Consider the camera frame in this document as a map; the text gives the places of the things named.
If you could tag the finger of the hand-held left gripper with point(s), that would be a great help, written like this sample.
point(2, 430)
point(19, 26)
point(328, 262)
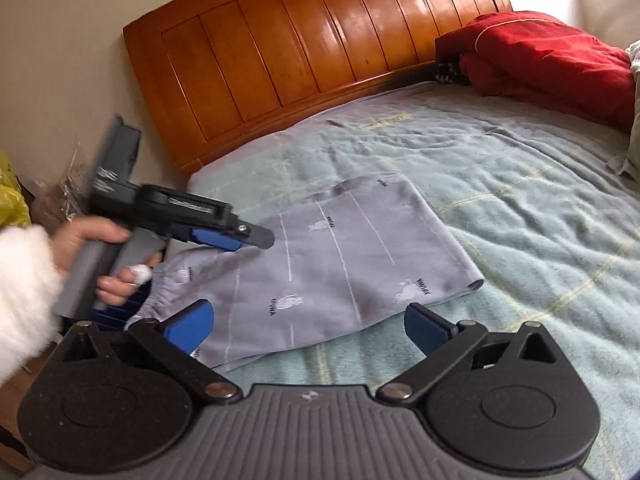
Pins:
point(250, 232)
point(217, 240)

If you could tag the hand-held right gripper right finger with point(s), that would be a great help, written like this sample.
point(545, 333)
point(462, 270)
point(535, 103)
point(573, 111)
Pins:
point(425, 327)

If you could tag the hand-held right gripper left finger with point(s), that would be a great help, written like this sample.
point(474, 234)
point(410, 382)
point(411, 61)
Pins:
point(190, 322)

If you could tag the grey pants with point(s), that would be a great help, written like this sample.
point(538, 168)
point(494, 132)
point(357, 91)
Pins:
point(330, 270)

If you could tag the person's left hand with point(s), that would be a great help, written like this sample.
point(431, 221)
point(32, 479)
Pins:
point(95, 235)

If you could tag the clear crinkled plastic wrap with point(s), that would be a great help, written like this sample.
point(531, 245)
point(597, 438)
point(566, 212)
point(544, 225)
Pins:
point(67, 190)

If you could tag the yellow plastic bag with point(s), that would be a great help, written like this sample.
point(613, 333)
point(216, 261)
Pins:
point(12, 200)

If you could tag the green plaid blanket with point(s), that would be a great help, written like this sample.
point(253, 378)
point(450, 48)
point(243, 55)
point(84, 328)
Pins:
point(525, 200)

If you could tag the wooden headboard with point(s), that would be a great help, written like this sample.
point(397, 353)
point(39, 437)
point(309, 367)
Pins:
point(300, 60)

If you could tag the dark patterned cloth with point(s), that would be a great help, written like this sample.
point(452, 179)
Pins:
point(450, 72)

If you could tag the red quilt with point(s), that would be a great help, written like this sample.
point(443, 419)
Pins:
point(540, 55)

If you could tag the grey green pillow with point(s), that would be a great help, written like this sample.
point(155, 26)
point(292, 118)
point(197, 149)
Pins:
point(632, 110)

